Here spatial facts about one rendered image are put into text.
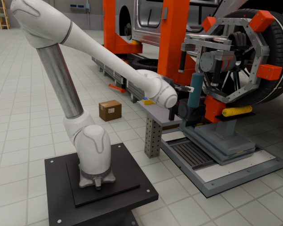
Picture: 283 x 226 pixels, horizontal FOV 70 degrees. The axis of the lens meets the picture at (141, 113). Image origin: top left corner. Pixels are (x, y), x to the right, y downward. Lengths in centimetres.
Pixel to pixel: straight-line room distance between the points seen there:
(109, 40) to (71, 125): 264
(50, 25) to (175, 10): 119
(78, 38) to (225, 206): 131
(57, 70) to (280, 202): 162
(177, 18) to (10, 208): 179
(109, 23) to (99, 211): 304
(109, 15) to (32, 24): 282
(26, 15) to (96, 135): 54
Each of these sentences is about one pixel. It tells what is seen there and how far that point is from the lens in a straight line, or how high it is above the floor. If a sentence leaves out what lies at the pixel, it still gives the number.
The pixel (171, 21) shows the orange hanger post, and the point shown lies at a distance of 180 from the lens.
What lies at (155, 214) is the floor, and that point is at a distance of 139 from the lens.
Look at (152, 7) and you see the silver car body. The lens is 397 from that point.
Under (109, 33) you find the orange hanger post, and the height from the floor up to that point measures 85.
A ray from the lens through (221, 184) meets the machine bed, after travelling 157.
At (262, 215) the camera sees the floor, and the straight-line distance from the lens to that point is 161.
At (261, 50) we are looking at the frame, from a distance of 135.
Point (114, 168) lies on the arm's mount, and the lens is 118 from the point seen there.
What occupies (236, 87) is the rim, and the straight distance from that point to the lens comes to 160.
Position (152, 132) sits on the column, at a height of 26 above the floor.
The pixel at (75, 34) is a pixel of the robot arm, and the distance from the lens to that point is 85.
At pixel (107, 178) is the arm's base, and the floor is 33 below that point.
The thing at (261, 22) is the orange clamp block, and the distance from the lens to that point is 137.
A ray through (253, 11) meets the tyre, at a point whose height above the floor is 116.
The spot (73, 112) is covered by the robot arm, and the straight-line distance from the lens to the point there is 110.
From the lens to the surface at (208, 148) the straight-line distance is 177.
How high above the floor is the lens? 108
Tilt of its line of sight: 25 degrees down
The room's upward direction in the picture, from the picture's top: 3 degrees clockwise
